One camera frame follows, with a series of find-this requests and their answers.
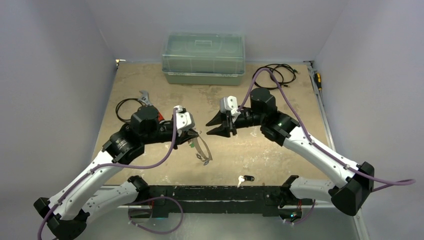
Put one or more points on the aluminium frame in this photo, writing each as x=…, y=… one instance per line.
x=283, y=201

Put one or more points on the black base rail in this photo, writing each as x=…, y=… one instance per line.
x=269, y=201

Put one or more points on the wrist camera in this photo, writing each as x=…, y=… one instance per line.
x=229, y=104
x=183, y=120

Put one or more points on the yellow black screwdriver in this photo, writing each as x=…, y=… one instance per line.
x=318, y=81

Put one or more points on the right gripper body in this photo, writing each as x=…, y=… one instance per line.
x=228, y=123

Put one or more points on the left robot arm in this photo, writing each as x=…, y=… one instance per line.
x=77, y=205

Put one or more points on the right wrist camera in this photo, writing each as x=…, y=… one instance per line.
x=229, y=104

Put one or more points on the red handled adjustable wrench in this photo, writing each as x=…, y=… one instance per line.
x=144, y=98

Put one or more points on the clear lidded green box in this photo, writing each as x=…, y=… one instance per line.
x=204, y=58

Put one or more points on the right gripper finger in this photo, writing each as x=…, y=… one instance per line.
x=221, y=131
x=219, y=118

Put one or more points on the loose black tagged key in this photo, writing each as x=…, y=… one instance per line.
x=244, y=178

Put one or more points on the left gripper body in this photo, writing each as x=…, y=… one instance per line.
x=179, y=135

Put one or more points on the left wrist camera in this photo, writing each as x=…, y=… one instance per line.
x=183, y=120

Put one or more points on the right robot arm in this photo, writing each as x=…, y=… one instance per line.
x=314, y=155

